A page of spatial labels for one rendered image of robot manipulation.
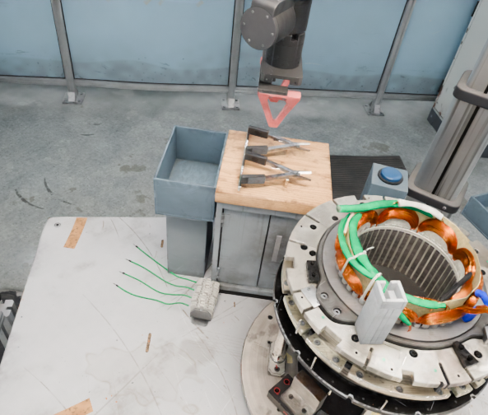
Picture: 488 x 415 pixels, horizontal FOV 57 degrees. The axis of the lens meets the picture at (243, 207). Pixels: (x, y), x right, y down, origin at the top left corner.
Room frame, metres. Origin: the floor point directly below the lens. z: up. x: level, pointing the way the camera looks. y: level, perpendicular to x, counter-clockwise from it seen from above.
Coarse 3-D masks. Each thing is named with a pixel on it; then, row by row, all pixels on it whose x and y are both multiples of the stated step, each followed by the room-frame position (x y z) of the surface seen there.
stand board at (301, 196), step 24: (240, 144) 0.70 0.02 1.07; (264, 144) 0.71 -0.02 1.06; (312, 144) 0.74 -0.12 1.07; (240, 168) 0.63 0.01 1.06; (264, 168) 0.64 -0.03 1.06; (312, 168) 0.66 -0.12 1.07; (216, 192) 0.56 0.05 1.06; (240, 192) 0.57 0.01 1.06; (264, 192) 0.58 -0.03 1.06; (288, 192) 0.58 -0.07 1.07; (312, 192) 0.59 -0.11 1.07
